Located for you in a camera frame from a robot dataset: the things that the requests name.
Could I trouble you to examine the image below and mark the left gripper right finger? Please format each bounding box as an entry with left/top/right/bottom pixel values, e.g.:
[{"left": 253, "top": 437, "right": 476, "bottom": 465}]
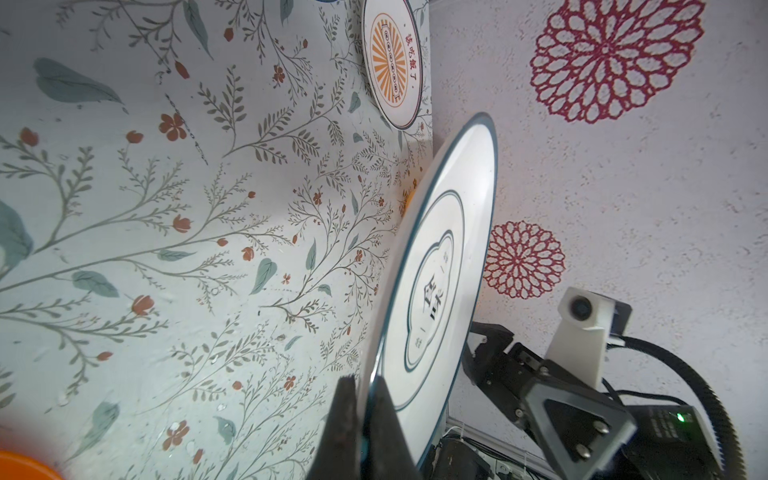
[{"left": 362, "top": 376, "right": 423, "bottom": 480}]

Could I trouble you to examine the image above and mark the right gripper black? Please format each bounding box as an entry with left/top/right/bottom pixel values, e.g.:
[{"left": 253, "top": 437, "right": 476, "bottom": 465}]
[{"left": 461, "top": 323, "right": 637, "bottom": 479}]

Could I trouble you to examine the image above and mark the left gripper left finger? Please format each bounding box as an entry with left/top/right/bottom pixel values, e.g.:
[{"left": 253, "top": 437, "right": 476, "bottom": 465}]
[{"left": 307, "top": 376, "right": 360, "bottom": 480}]

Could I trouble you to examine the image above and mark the white flower outline plate front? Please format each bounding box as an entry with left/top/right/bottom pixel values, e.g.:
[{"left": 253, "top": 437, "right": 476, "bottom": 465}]
[{"left": 357, "top": 112, "right": 498, "bottom": 465}]

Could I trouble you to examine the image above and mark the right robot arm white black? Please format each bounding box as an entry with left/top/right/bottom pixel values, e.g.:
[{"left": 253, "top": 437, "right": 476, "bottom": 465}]
[{"left": 461, "top": 323, "right": 747, "bottom": 479}]

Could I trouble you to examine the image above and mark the orange plastic plate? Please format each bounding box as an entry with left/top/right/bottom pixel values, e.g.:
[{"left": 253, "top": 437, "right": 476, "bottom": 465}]
[{"left": 0, "top": 451, "right": 62, "bottom": 480}]

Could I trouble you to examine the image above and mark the orange sunburst plate right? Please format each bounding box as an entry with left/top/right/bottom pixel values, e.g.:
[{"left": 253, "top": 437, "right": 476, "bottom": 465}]
[{"left": 362, "top": 0, "right": 424, "bottom": 130}]

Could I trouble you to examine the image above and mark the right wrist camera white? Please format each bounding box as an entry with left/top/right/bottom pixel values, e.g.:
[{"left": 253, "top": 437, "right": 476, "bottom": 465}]
[{"left": 544, "top": 287, "right": 633, "bottom": 389}]

